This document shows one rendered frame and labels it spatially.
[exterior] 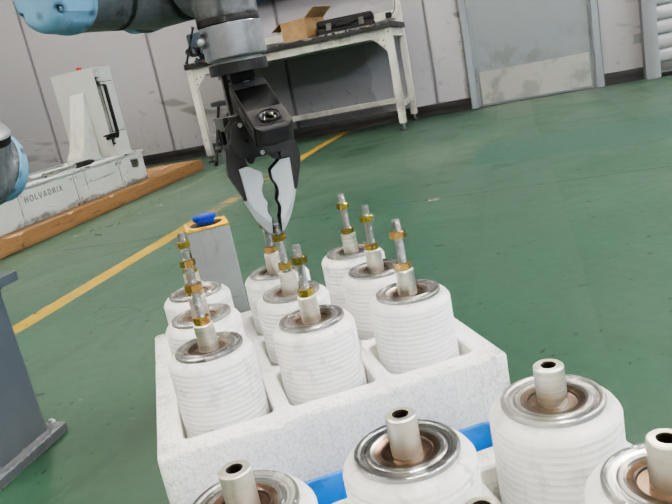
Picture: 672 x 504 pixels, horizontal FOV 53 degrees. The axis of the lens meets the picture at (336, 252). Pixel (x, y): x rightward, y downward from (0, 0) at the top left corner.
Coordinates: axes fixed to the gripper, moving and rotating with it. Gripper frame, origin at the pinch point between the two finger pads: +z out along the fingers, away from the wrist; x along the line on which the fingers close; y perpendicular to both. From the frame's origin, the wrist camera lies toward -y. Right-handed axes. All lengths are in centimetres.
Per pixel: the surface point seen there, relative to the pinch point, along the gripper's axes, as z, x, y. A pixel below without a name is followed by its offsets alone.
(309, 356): 12.0, 3.0, -15.3
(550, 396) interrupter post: 8.5, -7.4, -43.6
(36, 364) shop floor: 35, 44, 82
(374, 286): 10.3, -9.6, -4.5
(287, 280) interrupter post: 7.5, 0.3, -0.4
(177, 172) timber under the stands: 30, -27, 389
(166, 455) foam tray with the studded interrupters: 16.7, 19.9, -16.9
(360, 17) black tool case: -48, -181, 397
